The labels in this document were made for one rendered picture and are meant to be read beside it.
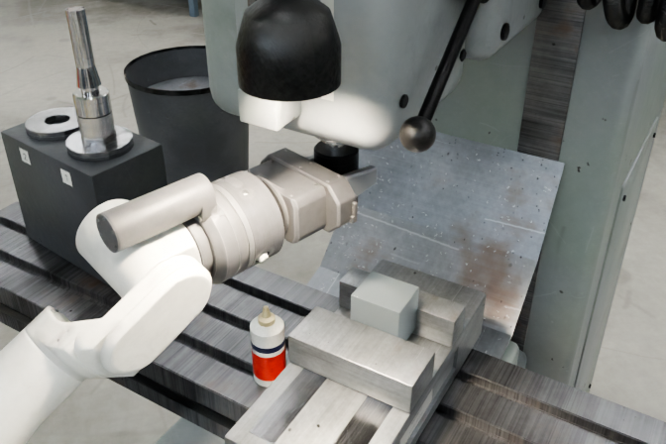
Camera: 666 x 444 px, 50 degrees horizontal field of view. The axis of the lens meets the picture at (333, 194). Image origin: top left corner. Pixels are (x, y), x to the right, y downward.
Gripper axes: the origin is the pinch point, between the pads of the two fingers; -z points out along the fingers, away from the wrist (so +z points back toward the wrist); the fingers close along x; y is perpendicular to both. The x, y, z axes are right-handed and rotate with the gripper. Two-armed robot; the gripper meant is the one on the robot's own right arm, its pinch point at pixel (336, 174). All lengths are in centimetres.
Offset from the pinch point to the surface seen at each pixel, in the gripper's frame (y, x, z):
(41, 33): 123, 445, -146
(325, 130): -9.9, -6.3, 7.5
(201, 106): 67, 154, -84
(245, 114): -11.8, -2.1, 12.9
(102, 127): 4.6, 37.0, 7.7
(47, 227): 22, 47, 15
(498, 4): -17.1, -8.5, -13.7
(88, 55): -5.0, 38.2, 7.3
